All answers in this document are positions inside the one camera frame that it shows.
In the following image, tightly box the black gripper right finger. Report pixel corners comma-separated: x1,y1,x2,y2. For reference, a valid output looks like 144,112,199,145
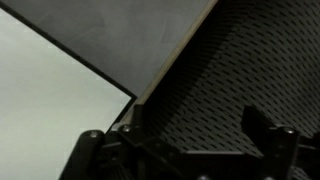
241,106,320,180

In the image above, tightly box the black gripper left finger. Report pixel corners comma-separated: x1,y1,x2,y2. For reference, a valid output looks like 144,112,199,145
59,103,174,180

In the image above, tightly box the large book black yellow cover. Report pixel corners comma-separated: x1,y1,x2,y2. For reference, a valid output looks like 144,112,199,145
0,4,133,180

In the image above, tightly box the dark grey patterned sofa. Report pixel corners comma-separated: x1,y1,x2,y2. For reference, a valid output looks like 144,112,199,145
143,0,320,157

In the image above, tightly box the grey coffee table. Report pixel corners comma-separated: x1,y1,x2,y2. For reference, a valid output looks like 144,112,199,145
0,0,219,125

